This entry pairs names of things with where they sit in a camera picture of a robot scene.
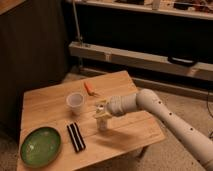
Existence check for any white shelf board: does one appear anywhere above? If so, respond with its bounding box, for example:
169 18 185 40
75 0 213 21

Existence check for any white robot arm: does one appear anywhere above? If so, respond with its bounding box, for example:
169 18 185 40
93 89 213 171

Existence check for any metal vertical pole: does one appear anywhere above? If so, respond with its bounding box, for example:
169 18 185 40
72 0 82 44

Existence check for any long white case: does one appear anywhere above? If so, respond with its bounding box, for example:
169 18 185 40
69 41 213 81

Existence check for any translucent plastic cup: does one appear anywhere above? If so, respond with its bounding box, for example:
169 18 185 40
66 92 85 115

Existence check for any white plastic bottle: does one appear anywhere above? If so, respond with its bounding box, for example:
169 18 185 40
97 115 108 131

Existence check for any black cable on floor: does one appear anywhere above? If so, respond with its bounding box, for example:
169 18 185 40
205 89 213 139

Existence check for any green round plate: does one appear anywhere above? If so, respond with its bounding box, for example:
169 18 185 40
20 127 62 168

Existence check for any black striped rectangular block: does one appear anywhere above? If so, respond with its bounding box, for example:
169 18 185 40
67 123 86 153

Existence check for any black case handle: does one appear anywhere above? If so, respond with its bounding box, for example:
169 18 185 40
167 57 198 67

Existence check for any orange carrot toy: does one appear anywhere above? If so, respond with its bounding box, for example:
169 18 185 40
84 82 99 96

